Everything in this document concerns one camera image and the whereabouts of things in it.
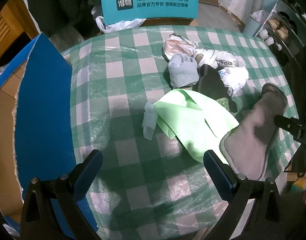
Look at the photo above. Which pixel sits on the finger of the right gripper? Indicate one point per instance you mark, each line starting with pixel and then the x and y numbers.
pixel 292 125

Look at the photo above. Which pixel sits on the dark hanging jacket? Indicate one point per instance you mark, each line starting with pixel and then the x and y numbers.
pixel 52 16

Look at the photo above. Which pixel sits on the shoe rack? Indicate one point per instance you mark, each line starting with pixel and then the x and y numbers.
pixel 284 30

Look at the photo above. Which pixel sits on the black sock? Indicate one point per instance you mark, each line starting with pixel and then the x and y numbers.
pixel 211 85

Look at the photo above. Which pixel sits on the white plastic bag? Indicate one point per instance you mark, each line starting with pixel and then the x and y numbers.
pixel 122 25

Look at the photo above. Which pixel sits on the light grey sock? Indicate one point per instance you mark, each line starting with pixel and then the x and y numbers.
pixel 183 71

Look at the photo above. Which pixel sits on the white crumpled cloth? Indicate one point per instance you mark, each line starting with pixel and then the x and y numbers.
pixel 234 78

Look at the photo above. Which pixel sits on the blue cardboard box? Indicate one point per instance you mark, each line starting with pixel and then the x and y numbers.
pixel 36 143

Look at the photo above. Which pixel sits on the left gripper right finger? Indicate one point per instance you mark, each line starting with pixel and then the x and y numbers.
pixel 233 188

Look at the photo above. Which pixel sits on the grey fleece cloth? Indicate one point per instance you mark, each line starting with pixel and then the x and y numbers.
pixel 245 147

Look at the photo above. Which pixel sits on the light green cloth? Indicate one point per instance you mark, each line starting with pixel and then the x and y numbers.
pixel 197 121

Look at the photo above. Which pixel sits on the green glittery cloth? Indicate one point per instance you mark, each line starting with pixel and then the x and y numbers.
pixel 224 102

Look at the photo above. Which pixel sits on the teal printed box flap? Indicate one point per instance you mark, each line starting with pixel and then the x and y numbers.
pixel 115 11

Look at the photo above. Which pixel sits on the wooden louvered cabinet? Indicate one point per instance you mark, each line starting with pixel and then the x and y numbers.
pixel 14 21

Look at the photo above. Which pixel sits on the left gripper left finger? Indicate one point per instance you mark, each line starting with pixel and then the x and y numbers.
pixel 71 189

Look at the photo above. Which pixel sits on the patterned white cloth bundle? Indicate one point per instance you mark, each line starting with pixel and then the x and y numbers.
pixel 176 44

